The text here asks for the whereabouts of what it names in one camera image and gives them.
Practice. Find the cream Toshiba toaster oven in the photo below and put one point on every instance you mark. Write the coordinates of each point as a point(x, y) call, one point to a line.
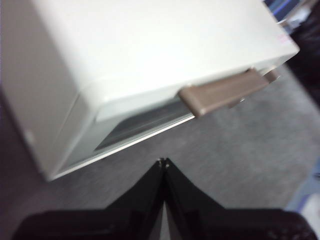
point(150, 50)

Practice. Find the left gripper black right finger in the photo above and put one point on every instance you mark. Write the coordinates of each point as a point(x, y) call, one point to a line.
point(212, 222)

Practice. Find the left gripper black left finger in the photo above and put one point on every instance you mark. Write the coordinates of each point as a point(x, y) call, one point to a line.
point(120, 220)

